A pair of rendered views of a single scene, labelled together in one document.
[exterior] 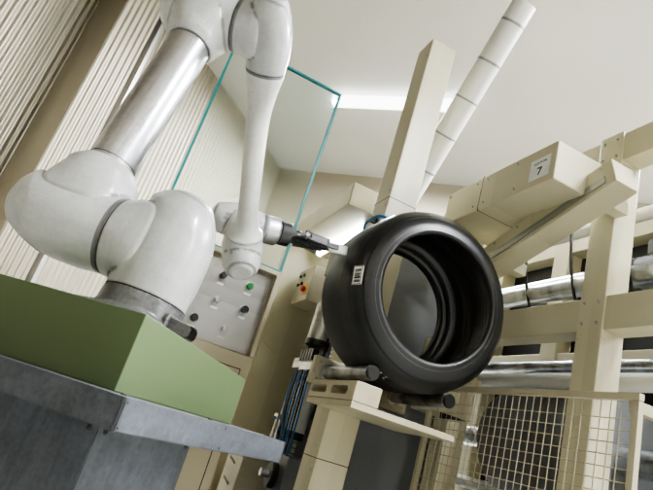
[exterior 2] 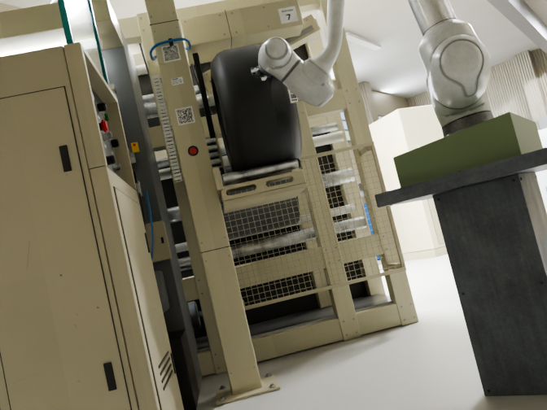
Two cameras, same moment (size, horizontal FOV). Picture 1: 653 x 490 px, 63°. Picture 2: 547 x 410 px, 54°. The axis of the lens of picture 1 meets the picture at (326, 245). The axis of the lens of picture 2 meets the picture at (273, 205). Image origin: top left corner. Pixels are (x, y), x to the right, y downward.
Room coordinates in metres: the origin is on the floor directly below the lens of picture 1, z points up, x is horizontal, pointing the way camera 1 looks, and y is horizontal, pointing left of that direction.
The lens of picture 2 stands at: (1.31, 2.04, 0.56)
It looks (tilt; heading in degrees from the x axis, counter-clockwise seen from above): 5 degrees up; 281
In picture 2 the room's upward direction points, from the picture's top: 13 degrees counter-clockwise
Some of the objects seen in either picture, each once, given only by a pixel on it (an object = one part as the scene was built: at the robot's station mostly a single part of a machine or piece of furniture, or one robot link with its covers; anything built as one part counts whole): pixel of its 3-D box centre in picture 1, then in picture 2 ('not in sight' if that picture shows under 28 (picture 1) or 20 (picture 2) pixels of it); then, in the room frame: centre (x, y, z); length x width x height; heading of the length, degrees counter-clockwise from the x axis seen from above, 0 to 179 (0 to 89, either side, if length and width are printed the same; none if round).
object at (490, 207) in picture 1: (518, 200); (241, 32); (1.80, -0.65, 1.71); 0.61 x 0.25 x 0.15; 18
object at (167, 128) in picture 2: not in sight; (168, 128); (2.13, -0.17, 1.19); 0.05 x 0.04 x 0.48; 108
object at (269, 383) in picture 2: not in sight; (247, 387); (2.06, -0.23, 0.01); 0.27 x 0.27 x 0.02; 18
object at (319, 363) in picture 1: (360, 385); (218, 185); (1.99, -0.27, 0.90); 0.40 x 0.03 x 0.10; 108
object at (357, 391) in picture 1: (342, 392); (262, 186); (1.78, -0.19, 0.83); 0.36 x 0.09 x 0.06; 18
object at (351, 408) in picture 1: (376, 417); (262, 198); (1.82, -0.32, 0.80); 0.37 x 0.36 x 0.02; 108
